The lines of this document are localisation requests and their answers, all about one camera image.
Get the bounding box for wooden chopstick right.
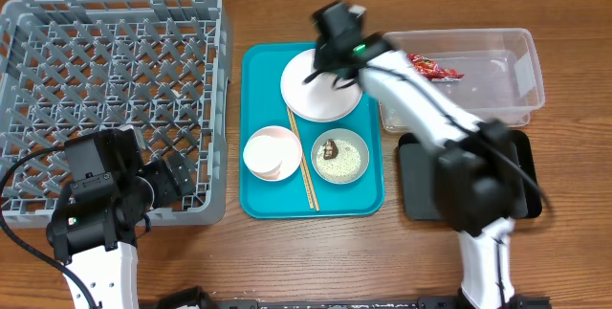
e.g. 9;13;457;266
289;106;320;212

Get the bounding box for teal serving tray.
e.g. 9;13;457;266
239;43;384;219

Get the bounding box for brown food scrap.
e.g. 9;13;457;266
323;139;339;160

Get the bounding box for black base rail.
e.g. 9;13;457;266
138;285;554;309

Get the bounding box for white rice grains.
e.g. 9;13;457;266
316;139;361;183

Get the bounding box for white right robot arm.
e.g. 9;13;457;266
312;0;551;308

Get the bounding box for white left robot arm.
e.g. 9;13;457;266
46;127;196;309

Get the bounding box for grey dishwasher rack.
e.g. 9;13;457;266
1;0;232;228

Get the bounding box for pink white small plate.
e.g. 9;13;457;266
248;125;302;182

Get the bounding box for grey bowl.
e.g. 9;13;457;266
311;128;369;185

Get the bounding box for wooden chopstick left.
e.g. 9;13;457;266
286;106;317;210

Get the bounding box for black plastic tray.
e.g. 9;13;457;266
397;130;542;221

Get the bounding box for large white plate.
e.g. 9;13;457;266
280;49;362;122

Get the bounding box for white paper cup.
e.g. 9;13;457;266
243;135;282;179

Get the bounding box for red snack wrapper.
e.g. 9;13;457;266
408;54;464;82

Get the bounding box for wooden chopstick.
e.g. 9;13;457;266
289;106;320;212
286;106;317;210

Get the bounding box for clear plastic container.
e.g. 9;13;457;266
384;28;545;127

